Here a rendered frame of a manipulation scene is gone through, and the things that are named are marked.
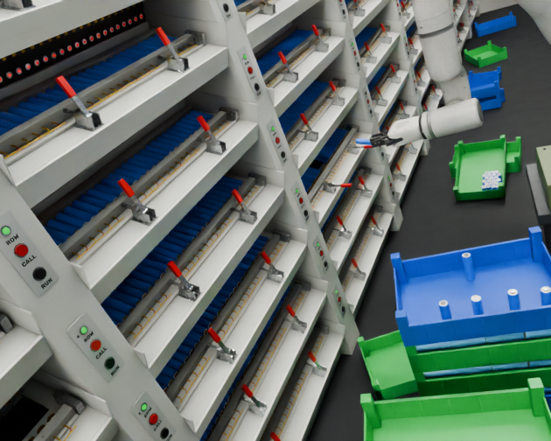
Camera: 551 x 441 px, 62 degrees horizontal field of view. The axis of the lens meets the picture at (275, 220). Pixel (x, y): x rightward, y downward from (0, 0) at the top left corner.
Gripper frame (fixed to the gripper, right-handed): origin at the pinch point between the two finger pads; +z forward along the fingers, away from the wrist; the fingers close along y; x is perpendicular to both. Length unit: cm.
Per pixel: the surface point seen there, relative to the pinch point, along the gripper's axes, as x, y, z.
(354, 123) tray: 2.4, -29.0, 19.2
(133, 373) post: -12, 104, 11
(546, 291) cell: 10, 65, -46
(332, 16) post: -37.6, -29.3, 10.6
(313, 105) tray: -16.8, -4.1, 18.4
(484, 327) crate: 13, 70, -36
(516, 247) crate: 12, 48, -40
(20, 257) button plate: -40, 107, 8
